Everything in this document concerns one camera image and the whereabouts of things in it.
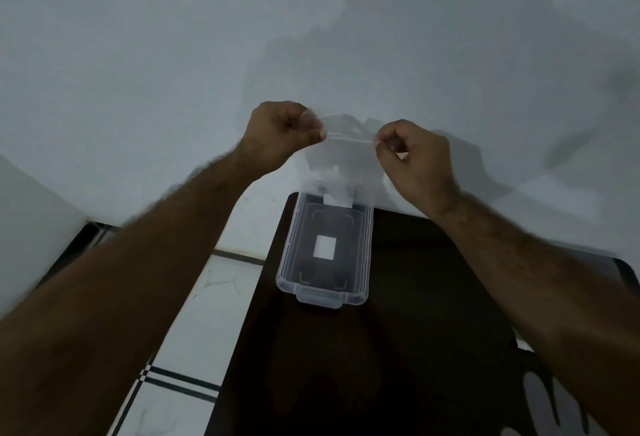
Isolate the clear plastic zip bag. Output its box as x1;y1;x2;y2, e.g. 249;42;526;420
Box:
306;110;388;209

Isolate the person's right forearm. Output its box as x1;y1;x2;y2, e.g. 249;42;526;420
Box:
429;191;640;436

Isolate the person's left hand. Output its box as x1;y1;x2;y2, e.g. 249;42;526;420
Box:
236;101;327;182

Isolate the clear plastic storage box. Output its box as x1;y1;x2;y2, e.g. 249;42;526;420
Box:
276;193;375;310

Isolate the person's right hand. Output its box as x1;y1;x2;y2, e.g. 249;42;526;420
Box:
374;119;462;218

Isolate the person's left forearm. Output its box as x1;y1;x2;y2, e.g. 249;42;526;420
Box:
0;145;261;436

